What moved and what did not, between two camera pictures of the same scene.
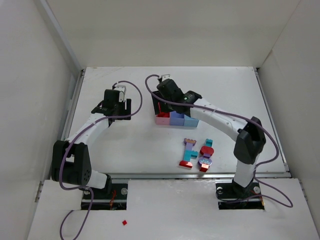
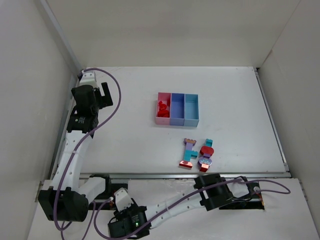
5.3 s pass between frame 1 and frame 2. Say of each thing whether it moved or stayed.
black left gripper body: moved
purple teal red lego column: stayed
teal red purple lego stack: stayed
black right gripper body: moved
